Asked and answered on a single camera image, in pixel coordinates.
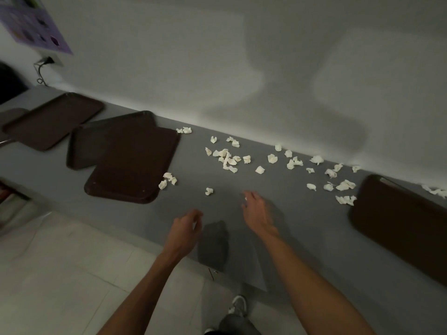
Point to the scattered white petals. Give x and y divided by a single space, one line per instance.
317 159

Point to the person's right forearm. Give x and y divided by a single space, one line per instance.
314 289

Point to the person's left fingers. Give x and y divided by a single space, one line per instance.
195 216

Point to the person's left hand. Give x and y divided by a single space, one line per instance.
180 233

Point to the grey trouser leg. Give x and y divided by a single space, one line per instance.
239 326

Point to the person's left forearm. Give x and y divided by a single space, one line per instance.
139 296

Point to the white sneaker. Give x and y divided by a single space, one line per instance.
238 305

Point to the person's right fingers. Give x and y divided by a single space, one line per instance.
252 199

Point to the white wall outlet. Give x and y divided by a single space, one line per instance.
54 61

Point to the purple wall poster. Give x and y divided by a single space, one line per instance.
29 24

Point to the person's right hand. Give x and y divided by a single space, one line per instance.
259 216

